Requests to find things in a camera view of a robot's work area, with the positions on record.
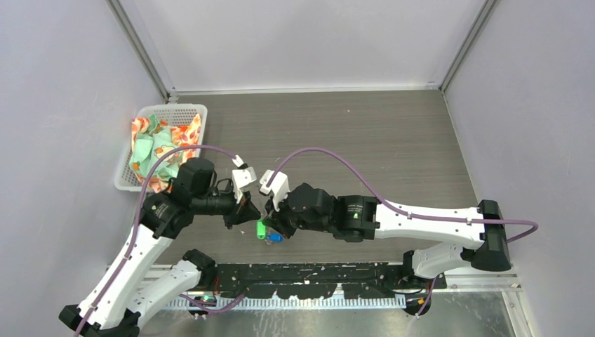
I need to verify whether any green key tag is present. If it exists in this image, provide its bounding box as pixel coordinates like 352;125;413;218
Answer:
256;220;267;240

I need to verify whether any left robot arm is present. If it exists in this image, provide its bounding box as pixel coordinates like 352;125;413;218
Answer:
58;158;260;336

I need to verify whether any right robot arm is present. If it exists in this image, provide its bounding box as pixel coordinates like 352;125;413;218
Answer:
263;183;512;288

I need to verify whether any colourful patterned cloth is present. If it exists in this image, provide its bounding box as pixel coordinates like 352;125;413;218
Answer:
128;114;202;192

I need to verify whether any white plastic basket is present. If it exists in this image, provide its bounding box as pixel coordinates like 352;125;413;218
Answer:
114;104;208;192

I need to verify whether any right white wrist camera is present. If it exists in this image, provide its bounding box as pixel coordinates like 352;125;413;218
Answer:
259;170;290;211

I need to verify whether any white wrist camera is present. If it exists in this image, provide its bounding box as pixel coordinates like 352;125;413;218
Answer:
259;170;290;211
231;154;257;204

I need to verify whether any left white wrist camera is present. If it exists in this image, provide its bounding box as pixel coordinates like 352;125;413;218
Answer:
231;154;257;204

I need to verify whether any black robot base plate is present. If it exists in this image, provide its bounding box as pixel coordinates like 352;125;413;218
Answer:
196;263;432;299

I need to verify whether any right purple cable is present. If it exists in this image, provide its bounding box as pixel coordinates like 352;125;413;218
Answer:
265;147;539;318

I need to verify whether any aluminium frame rail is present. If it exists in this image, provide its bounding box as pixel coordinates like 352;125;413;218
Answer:
98;260;523;296

